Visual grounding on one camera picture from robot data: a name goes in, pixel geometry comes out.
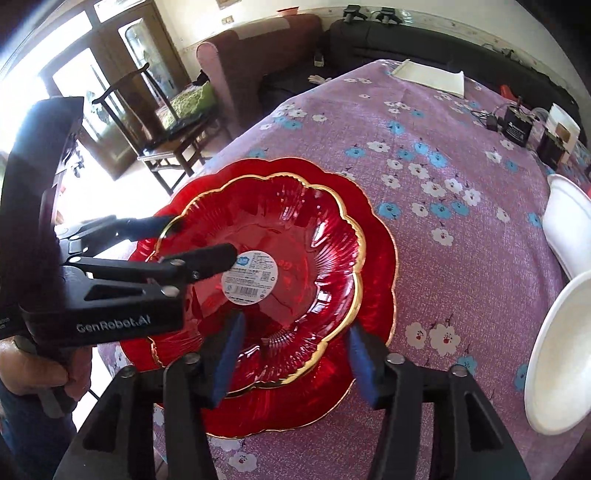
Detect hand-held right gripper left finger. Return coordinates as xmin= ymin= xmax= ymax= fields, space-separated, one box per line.
xmin=53 ymin=311 xmax=247 ymax=480

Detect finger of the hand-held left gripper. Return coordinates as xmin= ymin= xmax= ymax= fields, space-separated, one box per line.
xmin=68 ymin=244 xmax=239 ymax=297
xmin=58 ymin=215 xmax=186 ymax=254

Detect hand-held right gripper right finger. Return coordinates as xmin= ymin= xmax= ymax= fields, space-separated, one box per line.
xmin=347 ymin=320 xmax=532 ymax=480

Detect large red glass plate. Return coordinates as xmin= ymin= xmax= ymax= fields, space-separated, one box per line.
xmin=121 ymin=157 xmax=398 ymax=439

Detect small red gold-rimmed plate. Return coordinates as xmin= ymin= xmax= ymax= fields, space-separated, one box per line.
xmin=154 ymin=172 xmax=368 ymax=398

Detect person's left hand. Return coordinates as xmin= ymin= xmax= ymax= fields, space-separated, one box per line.
xmin=0 ymin=339 xmax=94 ymax=397

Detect dark wooden chair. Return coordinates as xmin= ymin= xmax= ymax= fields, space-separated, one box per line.
xmin=91 ymin=63 xmax=215 ymax=195

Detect black item on chair seat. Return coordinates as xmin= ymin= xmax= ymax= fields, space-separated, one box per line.
xmin=152 ymin=113 xmax=211 ymax=139

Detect green patterned cloth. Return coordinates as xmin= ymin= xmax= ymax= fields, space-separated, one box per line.
xmin=154 ymin=83 xmax=218 ymax=127

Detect wooden glass door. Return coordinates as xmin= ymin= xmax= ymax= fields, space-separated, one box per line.
xmin=37 ymin=0 xmax=190 ymax=181

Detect person's blue trousers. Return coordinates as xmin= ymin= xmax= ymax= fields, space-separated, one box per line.
xmin=0 ymin=383 xmax=77 ymax=480

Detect brown armchair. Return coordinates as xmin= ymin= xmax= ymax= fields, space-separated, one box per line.
xmin=196 ymin=13 xmax=324 ymax=139

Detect purple floral tablecloth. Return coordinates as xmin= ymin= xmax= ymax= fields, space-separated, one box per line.
xmin=99 ymin=59 xmax=591 ymax=480

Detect black leather sofa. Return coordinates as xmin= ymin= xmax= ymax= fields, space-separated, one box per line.
xmin=259 ymin=18 xmax=578 ymax=121

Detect white folded cloth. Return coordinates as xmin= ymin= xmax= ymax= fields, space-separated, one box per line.
xmin=390 ymin=59 xmax=465 ymax=99

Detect black power adapter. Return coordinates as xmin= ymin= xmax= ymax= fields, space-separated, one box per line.
xmin=501 ymin=106 xmax=534 ymax=147

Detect small black box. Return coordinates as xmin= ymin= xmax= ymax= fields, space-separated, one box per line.
xmin=536 ymin=128 xmax=571 ymax=171

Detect white cup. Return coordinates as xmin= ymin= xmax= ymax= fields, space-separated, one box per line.
xmin=547 ymin=104 xmax=581 ymax=155

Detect black cable with plug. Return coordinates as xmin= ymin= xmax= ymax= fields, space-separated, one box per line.
xmin=471 ymin=99 xmax=509 ymax=132

